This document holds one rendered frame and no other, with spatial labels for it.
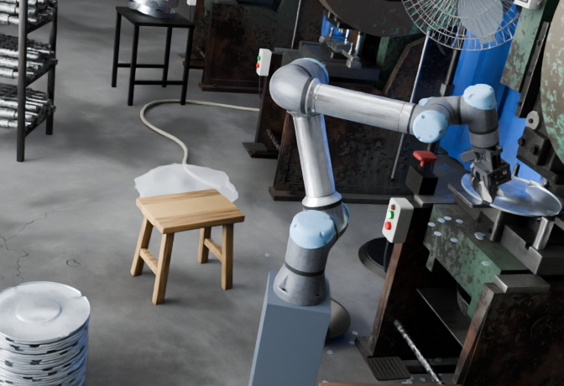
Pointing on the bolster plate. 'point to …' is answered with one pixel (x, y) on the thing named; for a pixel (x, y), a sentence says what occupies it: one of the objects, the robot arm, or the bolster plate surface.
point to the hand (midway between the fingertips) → (488, 199)
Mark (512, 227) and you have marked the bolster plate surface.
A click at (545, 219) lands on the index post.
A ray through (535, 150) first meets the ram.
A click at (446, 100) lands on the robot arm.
